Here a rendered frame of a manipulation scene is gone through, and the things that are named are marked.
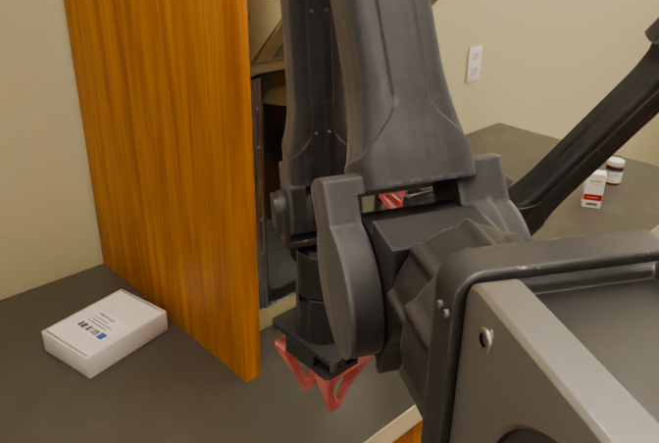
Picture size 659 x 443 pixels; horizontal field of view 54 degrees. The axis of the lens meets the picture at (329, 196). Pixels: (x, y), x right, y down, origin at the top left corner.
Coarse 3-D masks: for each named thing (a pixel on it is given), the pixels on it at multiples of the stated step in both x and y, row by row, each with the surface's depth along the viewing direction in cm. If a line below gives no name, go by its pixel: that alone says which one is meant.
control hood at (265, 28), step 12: (252, 0) 85; (264, 0) 83; (276, 0) 82; (432, 0) 101; (252, 12) 86; (264, 12) 84; (276, 12) 82; (252, 24) 87; (264, 24) 85; (276, 24) 83; (252, 36) 87; (264, 36) 86; (276, 36) 85; (252, 48) 88; (264, 48) 87; (276, 48) 88; (252, 60) 89; (264, 60) 90; (276, 60) 92
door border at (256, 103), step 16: (256, 80) 92; (256, 96) 93; (256, 112) 94; (256, 128) 95; (256, 144) 96; (256, 160) 97; (256, 176) 98; (256, 192) 99; (256, 208) 100; (256, 224) 101; (256, 240) 102
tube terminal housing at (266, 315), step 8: (256, 64) 93; (264, 64) 94; (272, 64) 95; (280, 64) 96; (256, 72) 93; (264, 72) 94; (280, 304) 113; (288, 304) 114; (264, 312) 111; (272, 312) 112; (280, 312) 114; (264, 320) 111; (264, 328) 112
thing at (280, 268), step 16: (272, 80) 95; (272, 96) 95; (272, 112) 96; (272, 128) 97; (272, 144) 98; (272, 160) 99; (272, 176) 101; (368, 208) 120; (272, 224) 104; (272, 240) 105; (272, 256) 106; (288, 256) 109; (272, 272) 107; (288, 272) 110; (272, 288) 108; (288, 288) 111; (272, 304) 110
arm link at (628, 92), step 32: (640, 64) 82; (608, 96) 85; (640, 96) 81; (576, 128) 88; (608, 128) 83; (640, 128) 84; (544, 160) 90; (576, 160) 86; (512, 192) 92; (544, 192) 89
